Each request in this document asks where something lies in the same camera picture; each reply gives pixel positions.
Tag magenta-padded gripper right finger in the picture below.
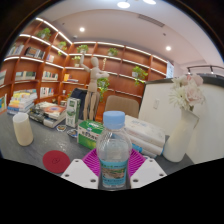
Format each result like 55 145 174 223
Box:
128 148 168 189

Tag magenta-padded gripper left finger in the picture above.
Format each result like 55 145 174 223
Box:
60 148 102 190

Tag clear blue-capped water bottle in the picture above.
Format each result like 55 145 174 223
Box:
95 110 133 190

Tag flat round red coaster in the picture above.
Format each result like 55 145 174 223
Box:
42 149 72 174

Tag white book stack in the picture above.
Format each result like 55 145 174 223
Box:
123 114 167 159

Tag green tissue box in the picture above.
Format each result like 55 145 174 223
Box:
77 119 105 150

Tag white ceramic jug vase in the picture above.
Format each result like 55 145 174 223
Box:
162 107 200 163

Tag tall green-white carton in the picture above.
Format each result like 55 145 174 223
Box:
65 97 82 128

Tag dark magazine stack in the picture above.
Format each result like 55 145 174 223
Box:
27 101 68 129

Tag cream ribbed cup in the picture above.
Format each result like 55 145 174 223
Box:
12 112 35 147

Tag beige upholstered chair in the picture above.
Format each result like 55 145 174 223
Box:
103 94 140 119

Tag dark blue chair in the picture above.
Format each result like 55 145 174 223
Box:
69 87 88 120

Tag pink and white flowers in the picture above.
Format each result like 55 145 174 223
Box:
168 73 206 112

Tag colourful book stack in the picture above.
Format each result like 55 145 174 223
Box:
6 89 39 116

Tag wooden artist mannequin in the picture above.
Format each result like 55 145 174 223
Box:
79 54 110 122

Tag wooden shelf unit with books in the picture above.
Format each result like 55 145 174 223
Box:
0 17 169 116

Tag ceiling air vent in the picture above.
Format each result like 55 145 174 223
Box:
137 13 166 28

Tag ceiling lights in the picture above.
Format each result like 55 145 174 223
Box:
79 0 173 52

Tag white wall notice board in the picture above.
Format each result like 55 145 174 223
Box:
166 61 175 79

